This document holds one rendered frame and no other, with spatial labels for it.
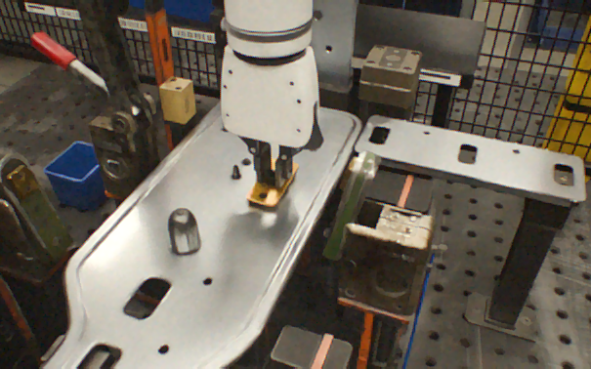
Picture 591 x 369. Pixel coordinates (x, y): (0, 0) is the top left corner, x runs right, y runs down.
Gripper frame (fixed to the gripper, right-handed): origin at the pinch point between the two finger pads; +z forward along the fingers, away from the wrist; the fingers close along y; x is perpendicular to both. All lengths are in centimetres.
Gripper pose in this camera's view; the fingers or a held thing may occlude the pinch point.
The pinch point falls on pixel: (273, 165)
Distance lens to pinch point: 63.3
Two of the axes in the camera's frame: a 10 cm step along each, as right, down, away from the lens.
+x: 3.6, -6.0, 7.1
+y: 9.3, 2.3, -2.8
